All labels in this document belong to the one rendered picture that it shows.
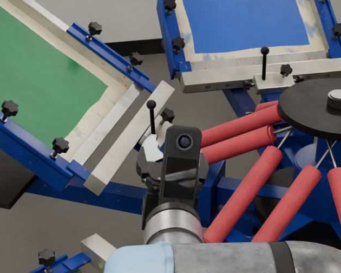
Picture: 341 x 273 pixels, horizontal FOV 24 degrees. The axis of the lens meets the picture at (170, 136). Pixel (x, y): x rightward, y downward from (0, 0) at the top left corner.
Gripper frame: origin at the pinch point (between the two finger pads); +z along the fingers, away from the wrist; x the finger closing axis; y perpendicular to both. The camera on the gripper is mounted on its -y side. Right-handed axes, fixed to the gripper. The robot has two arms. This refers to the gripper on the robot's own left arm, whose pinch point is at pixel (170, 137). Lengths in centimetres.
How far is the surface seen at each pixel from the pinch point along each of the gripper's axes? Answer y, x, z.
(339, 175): 38, 48, 56
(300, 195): 44, 40, 55
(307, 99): 30, 43, 79
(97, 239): 65, -8, 58
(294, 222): 60, 44, 66
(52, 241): 172, -25, 192
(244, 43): 45, 37, 149
